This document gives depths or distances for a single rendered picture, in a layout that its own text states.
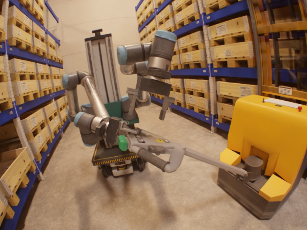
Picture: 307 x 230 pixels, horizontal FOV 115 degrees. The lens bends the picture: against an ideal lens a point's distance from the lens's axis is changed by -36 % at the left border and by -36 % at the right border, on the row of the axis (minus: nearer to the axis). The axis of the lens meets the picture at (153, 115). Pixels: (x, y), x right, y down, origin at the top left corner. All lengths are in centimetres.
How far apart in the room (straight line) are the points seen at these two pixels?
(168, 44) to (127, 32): 592
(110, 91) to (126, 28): 484
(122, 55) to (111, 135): 39
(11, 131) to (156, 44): 245
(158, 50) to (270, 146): 112
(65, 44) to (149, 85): 597
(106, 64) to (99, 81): 22
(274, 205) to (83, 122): 147
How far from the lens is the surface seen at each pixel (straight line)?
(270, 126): 135
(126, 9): 687
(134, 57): 69
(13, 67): 253
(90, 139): 90
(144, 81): 57
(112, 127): 76
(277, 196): 133
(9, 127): 266
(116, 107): 189
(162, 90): 59
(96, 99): 108
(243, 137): 150
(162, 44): 59
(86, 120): 81
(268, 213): 149
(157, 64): 57
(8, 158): 263
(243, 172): 130
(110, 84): 194
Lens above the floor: 124
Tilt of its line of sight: 17 degrees down
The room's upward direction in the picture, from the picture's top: 8 degrees counter-clockwise
